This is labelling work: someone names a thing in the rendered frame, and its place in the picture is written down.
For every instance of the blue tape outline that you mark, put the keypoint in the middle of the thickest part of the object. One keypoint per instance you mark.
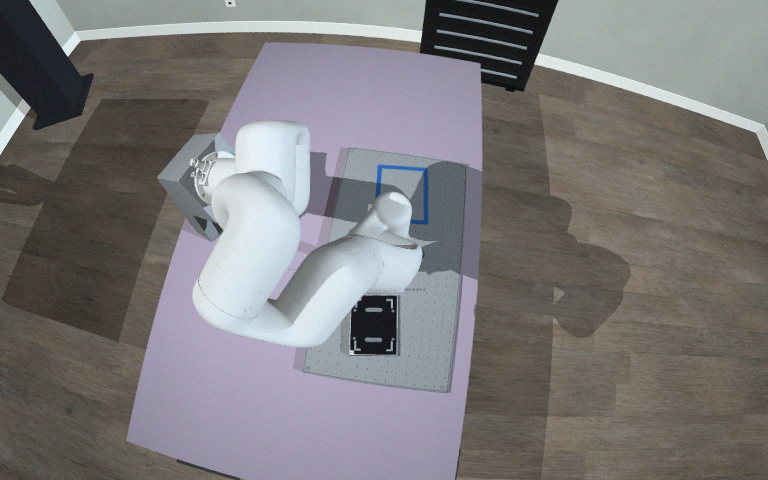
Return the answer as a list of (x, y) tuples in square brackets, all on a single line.
[(378, 187)]

